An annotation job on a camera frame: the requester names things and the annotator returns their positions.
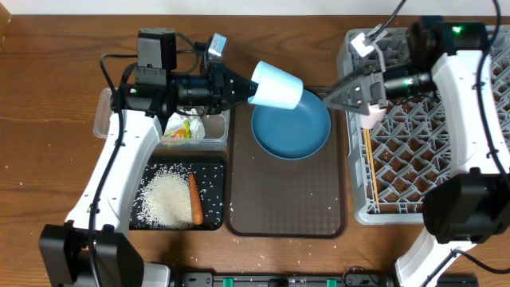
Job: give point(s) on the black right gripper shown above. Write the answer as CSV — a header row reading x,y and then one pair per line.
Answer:
x,y
362,96

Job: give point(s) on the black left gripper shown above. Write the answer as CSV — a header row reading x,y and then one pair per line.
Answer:
x,y
217,72

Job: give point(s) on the pink plastic cup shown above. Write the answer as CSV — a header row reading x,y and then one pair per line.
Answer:
x,y
375,116

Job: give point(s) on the wooden chopstick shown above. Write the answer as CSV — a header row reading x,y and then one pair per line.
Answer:
x,y
366,141
370,160

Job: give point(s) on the light blue plastic cup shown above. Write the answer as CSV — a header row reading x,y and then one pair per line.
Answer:
x,y
276,88

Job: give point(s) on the white tissue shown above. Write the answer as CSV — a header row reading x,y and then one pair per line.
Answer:
x,y
196,112

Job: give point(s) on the green food wrapper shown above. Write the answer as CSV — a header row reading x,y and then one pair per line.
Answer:
x,y
181,129

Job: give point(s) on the pile of white rice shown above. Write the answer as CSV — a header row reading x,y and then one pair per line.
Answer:
x,y
167,201

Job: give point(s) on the orange carrot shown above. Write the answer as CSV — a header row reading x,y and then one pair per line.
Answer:
x,y
195,201

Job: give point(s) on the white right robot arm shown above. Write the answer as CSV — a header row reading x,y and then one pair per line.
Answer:
x,y
450,58

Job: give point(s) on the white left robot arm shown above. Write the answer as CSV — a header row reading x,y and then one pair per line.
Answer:
x,y
91,247

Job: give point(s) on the clear plastic waste bin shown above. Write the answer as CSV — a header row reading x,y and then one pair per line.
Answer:
x,y
216,129

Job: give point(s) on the grey plastic dishwasher rack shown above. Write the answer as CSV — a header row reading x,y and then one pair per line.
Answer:
x,y
411,146

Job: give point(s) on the dark blue plate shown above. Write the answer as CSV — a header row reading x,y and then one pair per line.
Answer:
x,y
292,134

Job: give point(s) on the black plastic tray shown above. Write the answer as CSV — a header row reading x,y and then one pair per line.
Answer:
x,y
215,187

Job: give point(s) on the brown serving tray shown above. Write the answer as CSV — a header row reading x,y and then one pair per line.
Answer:
x,y
271,197

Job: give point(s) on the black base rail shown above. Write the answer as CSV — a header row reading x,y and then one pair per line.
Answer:
x,y
232,280

